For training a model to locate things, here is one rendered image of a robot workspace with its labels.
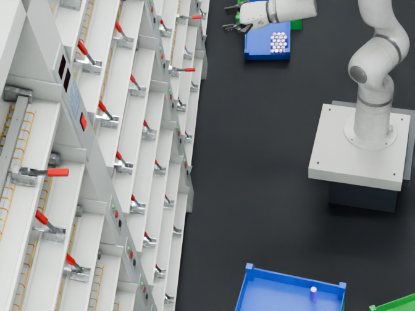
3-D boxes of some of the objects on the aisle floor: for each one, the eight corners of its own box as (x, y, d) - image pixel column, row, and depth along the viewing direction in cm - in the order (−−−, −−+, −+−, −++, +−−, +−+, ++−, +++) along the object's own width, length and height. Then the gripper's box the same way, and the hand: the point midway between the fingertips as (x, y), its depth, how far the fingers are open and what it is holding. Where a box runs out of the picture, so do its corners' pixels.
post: (175, 361, 267) (33, -41, 129) (173, 387, 262) (20, -3, 123) (119, 358, 270) (-81, -37, 131) (115, 385, 264) (-98, 0, 126)
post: (194, 192, 309) (100, -249, 170) (191, 212, 303) (93, -227, 165) (144, 192, 311) (13, -243, 173) (141, 211, 306) (3, -222, 167)
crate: (290, 59, 346) (289, 52, 339) (245, 60, 349) (244, 52, 341) (291, -1, 355) (290, -10, 347) (246, 0, 358) (245, -9, 350)
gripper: (270, -14, 271) (223, -5, 276) (268, 20, 260) (219, 29, 266) (275, 2, 277) (229, 11, 282) (273, 36, 266) (225, 45, 271)
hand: (226, 20), depth 273 cm, fingers open, 8 cm apart
